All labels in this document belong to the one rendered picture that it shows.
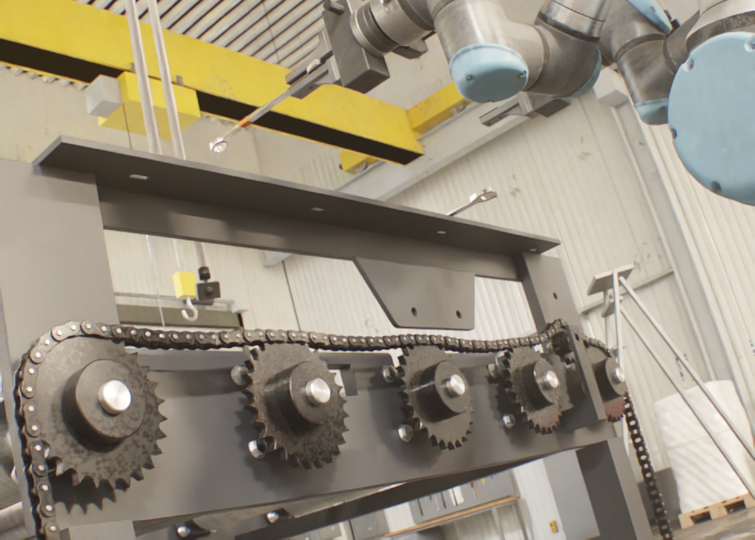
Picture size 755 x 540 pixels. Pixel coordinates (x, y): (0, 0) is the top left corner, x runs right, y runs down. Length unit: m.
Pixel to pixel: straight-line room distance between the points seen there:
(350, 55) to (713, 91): 0.59
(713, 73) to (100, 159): 0.68
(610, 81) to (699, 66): 11.01
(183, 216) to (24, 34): 7.93
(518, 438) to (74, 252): 0.87
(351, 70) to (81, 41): 8.29
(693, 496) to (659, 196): 4.16
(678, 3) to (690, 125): 11.06
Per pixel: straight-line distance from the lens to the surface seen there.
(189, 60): 10.38
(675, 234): 11.71
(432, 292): 1.55
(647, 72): 1.38
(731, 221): 11.68
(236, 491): 1.07
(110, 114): 9.51
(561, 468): 11.95
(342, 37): 1.27
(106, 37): 9.73
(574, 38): 1.20
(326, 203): 1.34
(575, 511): 11.93
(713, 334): 11.47
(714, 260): 11.69
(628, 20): 1.43
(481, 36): 1.11
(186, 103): 9.79
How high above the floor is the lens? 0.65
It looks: 18 degrees up
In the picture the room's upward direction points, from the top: 16 degrees counter-clockwise
